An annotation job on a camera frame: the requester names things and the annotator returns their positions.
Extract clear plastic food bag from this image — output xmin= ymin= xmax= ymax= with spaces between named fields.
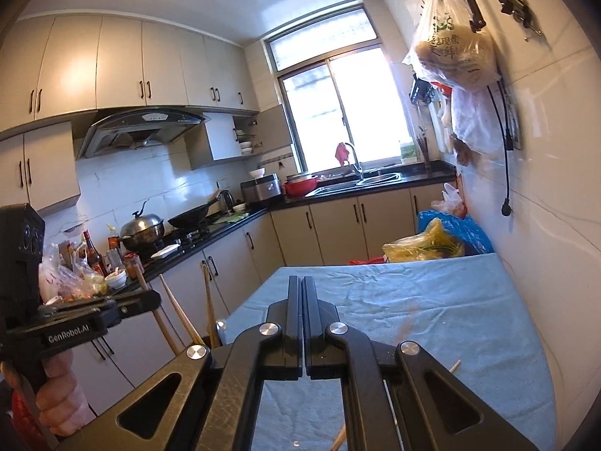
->
xmin=38 ymin=243 xmax=106 ymax=304

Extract grey range hood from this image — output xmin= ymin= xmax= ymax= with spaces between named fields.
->
xmin=75 ymin=108 xmax=212 ymax=160

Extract cream upper kitchen cabinets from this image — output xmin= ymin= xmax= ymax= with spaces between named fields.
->
xmin=0 ymin=14 xmax=294 ymax=212

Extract red basin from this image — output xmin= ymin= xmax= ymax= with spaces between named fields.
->
xmin=283 ymin=175 xmax=321 ymax=198

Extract red lidded jar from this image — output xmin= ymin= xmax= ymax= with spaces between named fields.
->
xmin=123 ymin=253 xmax=144 ymax=279

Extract yellow plastic bag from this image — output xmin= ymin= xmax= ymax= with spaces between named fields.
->
xmin=382 ymin=218 xmax=465 ymax=264

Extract stacked white bowls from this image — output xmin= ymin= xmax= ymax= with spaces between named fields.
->
xmin=235 ymin=129 xmax=257 ymax=156

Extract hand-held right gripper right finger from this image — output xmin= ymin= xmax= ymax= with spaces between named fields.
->
xmin=303 ymin=276 xmax=541 ymax=451

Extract steel sink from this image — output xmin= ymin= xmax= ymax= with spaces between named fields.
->
xmin=305 ymin=172 xmax=402 ymax=197

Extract cream lower kitchen cabinets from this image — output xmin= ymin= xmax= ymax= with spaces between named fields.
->
xmin=70 ymin=183 xmax=458 ymax=414

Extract tan wooden chopstick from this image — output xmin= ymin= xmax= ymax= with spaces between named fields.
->
xmin=202 ymin=263 xmax=221 ymax=349
xmin=135 ymin=268 xmax=184 ymax=357
xmin=159 ymin=274 xmax=207 ymax=347

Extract black wall hook rack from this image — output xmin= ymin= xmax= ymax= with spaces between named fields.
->
xmin=418 ymin=0 xmax=545 ymax=41

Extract blue plastic bag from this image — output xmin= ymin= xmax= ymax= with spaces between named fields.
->
xmin=417 ymin=210 xmax=495 ymax=257

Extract dark sauce bottle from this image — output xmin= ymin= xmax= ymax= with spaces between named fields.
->
xmin=82 ymin=230 xmax=106 ymax=275

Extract steel pot with lid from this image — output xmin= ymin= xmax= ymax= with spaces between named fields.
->
xmin=119 ymin=201 xmax=166 ymax=251

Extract red and white plastic bag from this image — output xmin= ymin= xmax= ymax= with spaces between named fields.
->
xmin=431 ymin=183 xmax=468 ymax=219

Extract light blue tablecloth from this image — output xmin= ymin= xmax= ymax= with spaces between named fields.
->
xmin=218 ymin=253 xmax=559 ymax=451

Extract gas stove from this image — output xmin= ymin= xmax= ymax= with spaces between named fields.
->
xmin=160 ymin=225 xmax=212 ymax=247

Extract black kitchen countertop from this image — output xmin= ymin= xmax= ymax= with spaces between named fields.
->
xmin=40 ymin=160 xmax=458 ymax=301

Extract pile of wooden chopsticks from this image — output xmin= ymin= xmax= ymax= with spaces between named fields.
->
xmin=331 ymin=359 xmax=463 ymax=451

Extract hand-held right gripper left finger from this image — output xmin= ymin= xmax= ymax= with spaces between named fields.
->
xmin=56 ymin=275 xmax=305 ymax=451

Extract kitchen window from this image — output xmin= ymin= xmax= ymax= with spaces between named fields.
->
xmin=263 ymin=2 xmax=414 ymax=174

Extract cream kitchen cabinets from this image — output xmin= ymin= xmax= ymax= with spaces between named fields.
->
xmin=0 ymin=14 xmax=294 ymax=212
xmin=70 ymin=183 xmax=458 ymax=414

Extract hanging clear plastic bag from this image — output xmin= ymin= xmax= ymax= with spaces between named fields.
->
xmin=439 ymin=82 xmax=508 ymax=158

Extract black knife rack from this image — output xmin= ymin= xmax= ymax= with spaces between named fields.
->
xmin=409 ymin=74 xmax=439 ymax=106

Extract steel faucet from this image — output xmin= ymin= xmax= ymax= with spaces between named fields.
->
xmin=343 ymin=142 xmax=364 ymax=180

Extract black wok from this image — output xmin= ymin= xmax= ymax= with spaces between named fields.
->
xmin=168 ymin=190 xmax=221 ymax=229

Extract hanging white plastic bag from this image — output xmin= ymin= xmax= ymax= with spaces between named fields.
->
xmin=403 ymin=0 xmax=502 ymax=92

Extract dark chopsticks in holder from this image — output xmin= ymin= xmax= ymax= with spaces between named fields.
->
xmin=415 ymin=134 xmax=433 ymax=172

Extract person's left hand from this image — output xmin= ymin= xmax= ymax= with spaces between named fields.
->
xmin=34 ymin=350 xmax=97 ymax=437

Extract black cable with plug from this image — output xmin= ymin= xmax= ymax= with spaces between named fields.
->
xmin=486 ymin=80 xmax=515 ymax=218

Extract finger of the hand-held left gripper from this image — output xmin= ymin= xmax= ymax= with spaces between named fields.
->
xmin=106 ymin=289 xmax=163 ymax=327

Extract steel rice cooker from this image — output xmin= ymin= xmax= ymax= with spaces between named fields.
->
xmin=240 ymin=174 xmax=285 ymax=207

